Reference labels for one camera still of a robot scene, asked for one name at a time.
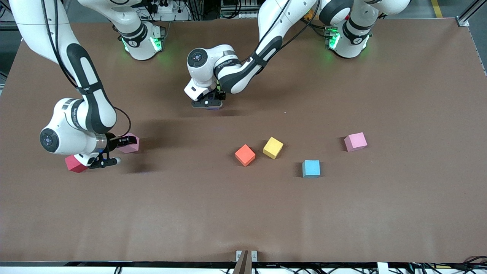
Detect brown paper table cover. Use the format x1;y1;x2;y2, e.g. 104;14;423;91
0;18;487;263

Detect grey equipment rack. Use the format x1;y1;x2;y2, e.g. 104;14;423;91
220;0;263;19

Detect black cable bundle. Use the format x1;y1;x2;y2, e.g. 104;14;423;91
409;257;487;274

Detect light blue foam cube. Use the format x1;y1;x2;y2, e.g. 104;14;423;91
302;160;321;178

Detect red foam cube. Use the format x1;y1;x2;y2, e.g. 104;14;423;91
65;154;89;174

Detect brown pointed strip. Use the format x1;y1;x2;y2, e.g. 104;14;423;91
233;250;250;274

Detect yellow foam cube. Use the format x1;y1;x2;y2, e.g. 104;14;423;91
263;137;284;160

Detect white power strip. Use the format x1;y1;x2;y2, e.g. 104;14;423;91
150;0;176;14

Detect orange foam cube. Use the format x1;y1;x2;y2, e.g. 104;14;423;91
235;144;256;167

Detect pink foam cube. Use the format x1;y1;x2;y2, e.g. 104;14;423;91
344;132;368;152
117;133;140;154

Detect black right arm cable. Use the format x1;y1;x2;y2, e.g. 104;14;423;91
41;0;132;138

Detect aluminium frame profile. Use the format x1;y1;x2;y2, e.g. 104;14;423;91
457;0;487;27

